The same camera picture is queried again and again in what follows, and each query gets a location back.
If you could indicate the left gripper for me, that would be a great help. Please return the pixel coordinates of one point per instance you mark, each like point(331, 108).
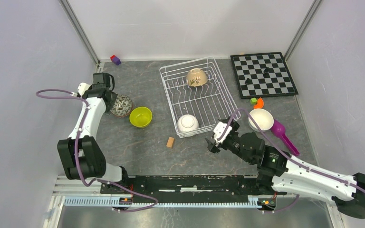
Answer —
point(114, 95)

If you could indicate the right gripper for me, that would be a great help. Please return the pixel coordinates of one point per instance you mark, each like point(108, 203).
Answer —
point(212, 147)

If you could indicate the yellow-green bowl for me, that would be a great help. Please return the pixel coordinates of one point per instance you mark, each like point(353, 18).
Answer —
point(141, 117)

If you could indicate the beige flower bowl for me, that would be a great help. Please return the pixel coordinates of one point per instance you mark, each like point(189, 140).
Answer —
point(196, 77)

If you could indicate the blue patterned bowl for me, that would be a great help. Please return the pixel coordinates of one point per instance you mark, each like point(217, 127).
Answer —
point(124, 114)

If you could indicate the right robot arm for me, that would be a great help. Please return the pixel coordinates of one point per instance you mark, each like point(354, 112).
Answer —
point(281, 172)

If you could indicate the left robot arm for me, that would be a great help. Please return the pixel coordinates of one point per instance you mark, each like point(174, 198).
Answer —
point(80, 154)

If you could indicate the plain white bowl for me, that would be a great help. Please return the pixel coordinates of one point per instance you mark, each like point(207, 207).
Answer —
point(187, 125)

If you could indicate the purple red block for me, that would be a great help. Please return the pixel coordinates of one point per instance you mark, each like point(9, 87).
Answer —
point(115, 60)

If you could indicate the green cube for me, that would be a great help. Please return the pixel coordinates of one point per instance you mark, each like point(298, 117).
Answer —
point(254, 101)

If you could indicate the orange curved block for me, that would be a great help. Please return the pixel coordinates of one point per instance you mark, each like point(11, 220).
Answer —
point(259, 104)

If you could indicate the wooden block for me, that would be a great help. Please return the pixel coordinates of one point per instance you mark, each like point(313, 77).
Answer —
point(170, 142)

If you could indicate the purple scoop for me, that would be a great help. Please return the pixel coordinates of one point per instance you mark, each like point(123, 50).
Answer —
point(279, 131)

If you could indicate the black chess piece left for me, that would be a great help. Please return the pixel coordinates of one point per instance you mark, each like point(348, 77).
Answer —
point(248, 81)

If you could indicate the black grey chessboard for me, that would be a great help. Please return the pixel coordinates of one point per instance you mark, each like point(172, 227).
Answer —
point(278, 82)

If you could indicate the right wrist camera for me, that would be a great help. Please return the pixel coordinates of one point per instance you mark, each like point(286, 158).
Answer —
point(220, 132)

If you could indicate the white wire dish rack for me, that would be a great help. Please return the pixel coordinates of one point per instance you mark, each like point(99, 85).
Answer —
point(207, 103)

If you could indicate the aluminium frame rails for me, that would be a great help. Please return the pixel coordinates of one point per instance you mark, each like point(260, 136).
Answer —
point(67, 188)

